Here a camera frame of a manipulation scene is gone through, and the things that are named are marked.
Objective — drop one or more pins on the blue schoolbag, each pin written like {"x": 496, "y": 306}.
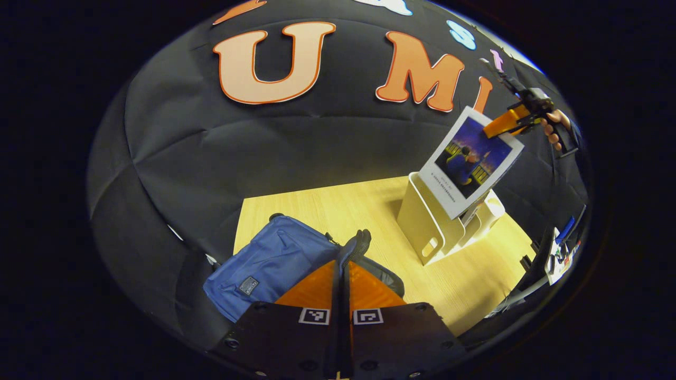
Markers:
{"x": 274, "y": 258}

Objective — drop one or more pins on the white bookshelf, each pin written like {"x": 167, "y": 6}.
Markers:
{"x": 422, "y": 221}

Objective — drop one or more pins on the grey metal bar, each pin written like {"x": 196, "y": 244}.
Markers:
{"x": 520, "y": 295}

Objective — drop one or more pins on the blue stick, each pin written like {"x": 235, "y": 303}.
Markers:
{"x": 565, "y": 230}

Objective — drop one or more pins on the book with night picture cover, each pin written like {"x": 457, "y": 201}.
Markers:
{"x": 470, "y": 158}

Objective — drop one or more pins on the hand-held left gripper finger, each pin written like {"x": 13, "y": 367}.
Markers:
{"x": 347, "y": 343}
{"x": 335, "y": 343}

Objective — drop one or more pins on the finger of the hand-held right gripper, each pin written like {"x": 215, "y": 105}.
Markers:
{"x": 504, "y": 121}

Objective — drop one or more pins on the white sheet with coloured stickers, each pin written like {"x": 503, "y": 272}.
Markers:
{"x": 557, "y": 261}

